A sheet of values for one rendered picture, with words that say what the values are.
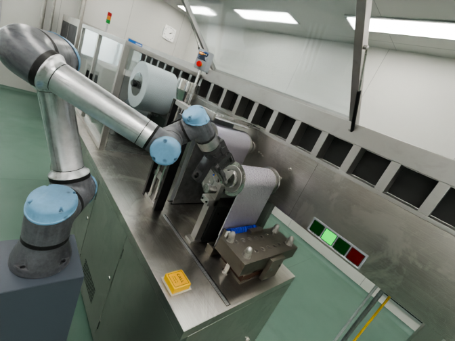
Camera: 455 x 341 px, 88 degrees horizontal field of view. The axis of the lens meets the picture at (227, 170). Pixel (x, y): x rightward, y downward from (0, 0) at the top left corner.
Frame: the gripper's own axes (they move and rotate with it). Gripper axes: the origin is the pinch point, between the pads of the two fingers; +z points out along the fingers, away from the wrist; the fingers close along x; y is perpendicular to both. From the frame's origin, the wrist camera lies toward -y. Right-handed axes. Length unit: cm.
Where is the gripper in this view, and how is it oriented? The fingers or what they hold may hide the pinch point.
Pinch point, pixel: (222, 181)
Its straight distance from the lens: 98.0
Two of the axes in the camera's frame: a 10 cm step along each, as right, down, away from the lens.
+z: 2.9, 6.2, 7.3
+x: -6.0, -4.8, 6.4
